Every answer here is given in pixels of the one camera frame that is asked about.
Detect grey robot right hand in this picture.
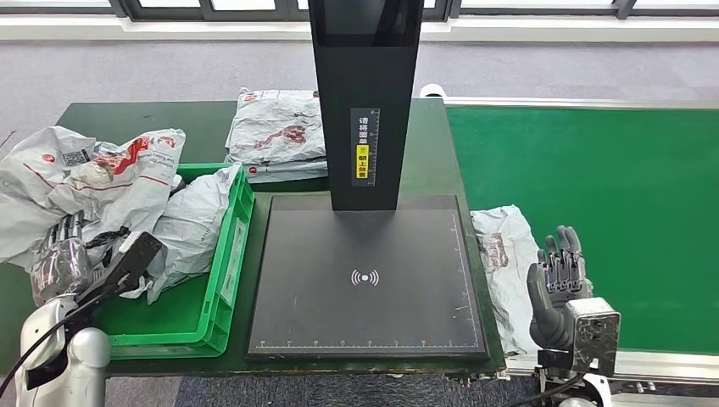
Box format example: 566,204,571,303
525,225,594,351

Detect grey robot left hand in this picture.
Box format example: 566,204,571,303
29,211,108,308

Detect parcel small dark print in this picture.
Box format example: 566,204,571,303
471,204,542,357

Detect parcel large red print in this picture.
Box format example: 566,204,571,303
0,125,187,272

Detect grey poly parcel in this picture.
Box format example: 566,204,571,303
119,163,242,305

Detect green conveyor belt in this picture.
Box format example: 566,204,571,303
445,106,719,355

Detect black inbound scanner machine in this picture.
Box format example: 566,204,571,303
245,0,490,362

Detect grey parcel with red print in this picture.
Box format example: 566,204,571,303
224,86,327,167

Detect black machine display screen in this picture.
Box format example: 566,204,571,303
314,0,421,48

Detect green plastic crate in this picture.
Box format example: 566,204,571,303
92,162,257,360

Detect dark green table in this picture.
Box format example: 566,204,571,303
0,99,507,378

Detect white window sill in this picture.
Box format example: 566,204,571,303
0,14,719,45

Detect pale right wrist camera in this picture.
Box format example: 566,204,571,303
564,297,622,378

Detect black right camera bracket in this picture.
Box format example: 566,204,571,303
536,348,591,384

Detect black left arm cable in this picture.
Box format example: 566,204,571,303
0,305,86,395

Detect aluminium conveyor frame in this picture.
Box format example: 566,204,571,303
440,96,719,407

